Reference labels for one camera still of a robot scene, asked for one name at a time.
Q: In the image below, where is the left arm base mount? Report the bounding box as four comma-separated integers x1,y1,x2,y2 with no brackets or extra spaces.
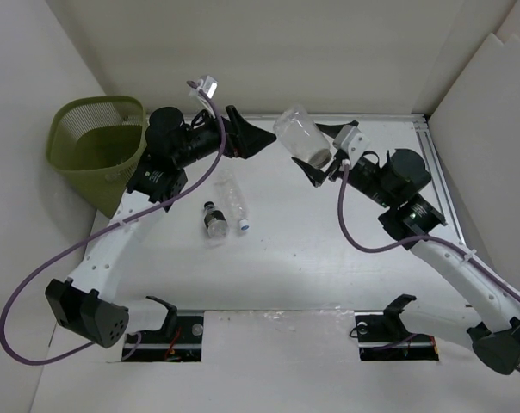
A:
121,296,205,363

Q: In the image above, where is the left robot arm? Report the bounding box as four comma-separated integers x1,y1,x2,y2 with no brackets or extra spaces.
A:
45,106,275,348

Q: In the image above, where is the black label small bottle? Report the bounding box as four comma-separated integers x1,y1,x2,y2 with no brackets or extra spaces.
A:
203,201,229,248

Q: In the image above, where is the purple cable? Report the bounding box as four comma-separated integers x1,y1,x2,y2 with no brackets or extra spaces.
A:
0,79,223,366
337,159,520,379

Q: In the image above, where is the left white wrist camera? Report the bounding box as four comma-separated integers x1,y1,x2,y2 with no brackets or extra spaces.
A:
188,75,218,103

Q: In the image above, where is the green plastic waste bin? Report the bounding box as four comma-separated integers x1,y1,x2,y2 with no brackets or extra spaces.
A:
46,96,147,218

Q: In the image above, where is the aluminium rail right edge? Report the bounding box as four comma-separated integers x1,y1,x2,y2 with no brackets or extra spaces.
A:
412,114,466,244

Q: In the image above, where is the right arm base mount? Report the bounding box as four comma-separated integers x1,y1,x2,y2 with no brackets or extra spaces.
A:
349,294,439,362

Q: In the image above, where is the wide clear plastic jar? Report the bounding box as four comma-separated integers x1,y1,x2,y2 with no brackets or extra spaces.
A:
273,104,331,169

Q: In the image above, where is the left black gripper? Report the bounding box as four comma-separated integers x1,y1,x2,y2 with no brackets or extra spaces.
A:
175,105,276,169

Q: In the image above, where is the clear bottle blue cap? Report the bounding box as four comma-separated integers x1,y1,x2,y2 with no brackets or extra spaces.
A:
214,170,250,232

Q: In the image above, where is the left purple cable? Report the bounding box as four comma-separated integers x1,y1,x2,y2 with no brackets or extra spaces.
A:
0,79,223,366

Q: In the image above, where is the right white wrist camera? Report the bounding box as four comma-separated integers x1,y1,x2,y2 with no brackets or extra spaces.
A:
332,125,370,167

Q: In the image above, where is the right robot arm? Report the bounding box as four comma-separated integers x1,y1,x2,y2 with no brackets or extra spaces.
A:
294,121,520,375

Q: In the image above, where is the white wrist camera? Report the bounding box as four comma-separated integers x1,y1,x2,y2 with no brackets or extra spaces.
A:
188,75,218,103
332,125,370,167

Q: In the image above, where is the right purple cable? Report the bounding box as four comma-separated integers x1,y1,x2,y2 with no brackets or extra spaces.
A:
337,159,520,379

